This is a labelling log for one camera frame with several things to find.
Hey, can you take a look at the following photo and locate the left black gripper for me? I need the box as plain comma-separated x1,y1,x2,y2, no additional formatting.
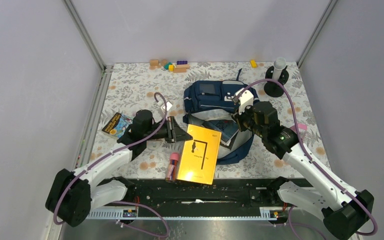
144,116,193,144

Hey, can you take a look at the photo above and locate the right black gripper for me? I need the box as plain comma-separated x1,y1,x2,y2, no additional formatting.
232,101,267,138

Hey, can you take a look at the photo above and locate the dark blue book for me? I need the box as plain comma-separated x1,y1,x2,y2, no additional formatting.
201,119,239,146

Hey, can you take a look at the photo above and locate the yellow book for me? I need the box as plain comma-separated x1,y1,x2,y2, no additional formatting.
176,124,222,185

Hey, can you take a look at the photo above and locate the navy blue student backpack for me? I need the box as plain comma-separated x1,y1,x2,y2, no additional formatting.
183,70,254,165

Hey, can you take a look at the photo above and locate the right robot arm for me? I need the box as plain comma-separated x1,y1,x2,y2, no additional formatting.
232,101,374,240

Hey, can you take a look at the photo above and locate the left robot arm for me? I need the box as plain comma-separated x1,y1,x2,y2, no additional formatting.
45,109,193,227

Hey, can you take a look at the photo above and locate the pink topped pen tube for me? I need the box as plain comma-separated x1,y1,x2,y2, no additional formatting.
165,152,180,183

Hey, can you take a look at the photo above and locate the black microphone stand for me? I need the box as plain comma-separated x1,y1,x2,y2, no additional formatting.
263,65,289,98

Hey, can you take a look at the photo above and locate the floral table cloth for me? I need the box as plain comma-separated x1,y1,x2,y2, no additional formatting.
98,61,329,179

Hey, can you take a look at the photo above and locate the yellow block at back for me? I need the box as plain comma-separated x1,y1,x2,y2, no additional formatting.
249,59,258,68

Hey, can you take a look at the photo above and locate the pink pencil case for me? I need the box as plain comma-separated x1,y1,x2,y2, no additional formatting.
290,123,308,132

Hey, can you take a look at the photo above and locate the long wooden block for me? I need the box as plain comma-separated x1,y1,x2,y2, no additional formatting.
172,64,190,73

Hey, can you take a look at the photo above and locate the colourful illustrated paperback book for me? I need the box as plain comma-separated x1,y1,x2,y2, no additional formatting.
101,112,133,139

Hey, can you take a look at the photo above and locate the small yellow cube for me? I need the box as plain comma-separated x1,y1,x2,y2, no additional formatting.
168,64,175,72

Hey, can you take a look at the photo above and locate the teal toy block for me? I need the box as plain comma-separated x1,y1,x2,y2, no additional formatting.
163,62,172,70

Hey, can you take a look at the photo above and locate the purple toy block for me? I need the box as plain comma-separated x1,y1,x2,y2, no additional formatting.
176,60,188,65

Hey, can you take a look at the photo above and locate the round wooden block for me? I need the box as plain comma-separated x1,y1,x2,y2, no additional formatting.
160,59,169,67

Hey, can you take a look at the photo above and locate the wooden cube block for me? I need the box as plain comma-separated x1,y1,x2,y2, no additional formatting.
149,59,160,67

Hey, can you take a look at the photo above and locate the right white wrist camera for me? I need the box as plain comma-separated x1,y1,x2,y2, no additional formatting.
232,88,254,115

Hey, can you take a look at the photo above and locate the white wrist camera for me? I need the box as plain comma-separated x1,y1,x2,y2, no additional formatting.
232,88,254,115
159,101,173,113

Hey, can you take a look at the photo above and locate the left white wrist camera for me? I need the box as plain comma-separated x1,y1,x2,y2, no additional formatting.
159,101,173,113

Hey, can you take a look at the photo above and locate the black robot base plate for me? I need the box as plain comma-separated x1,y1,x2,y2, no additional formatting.
87,178,290,222

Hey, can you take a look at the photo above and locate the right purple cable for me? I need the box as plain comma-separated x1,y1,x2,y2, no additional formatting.
232,78,378,240

